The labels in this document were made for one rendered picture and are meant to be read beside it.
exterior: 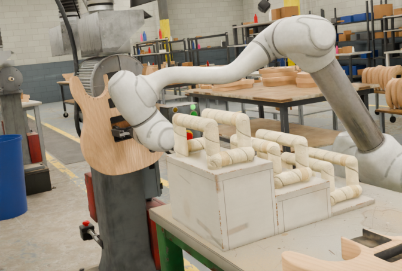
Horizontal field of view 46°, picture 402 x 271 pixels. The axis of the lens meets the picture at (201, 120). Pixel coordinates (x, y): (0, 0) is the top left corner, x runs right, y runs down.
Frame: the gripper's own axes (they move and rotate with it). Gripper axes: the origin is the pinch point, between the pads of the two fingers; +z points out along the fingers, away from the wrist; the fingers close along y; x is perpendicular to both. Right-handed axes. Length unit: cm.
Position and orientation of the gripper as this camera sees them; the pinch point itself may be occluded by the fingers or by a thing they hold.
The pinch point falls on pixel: (124, 127)
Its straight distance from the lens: 186.5
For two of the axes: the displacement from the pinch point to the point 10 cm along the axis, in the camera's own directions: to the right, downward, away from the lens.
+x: -1.7, -9.7, -1.7
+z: -4.8, -0.7, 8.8
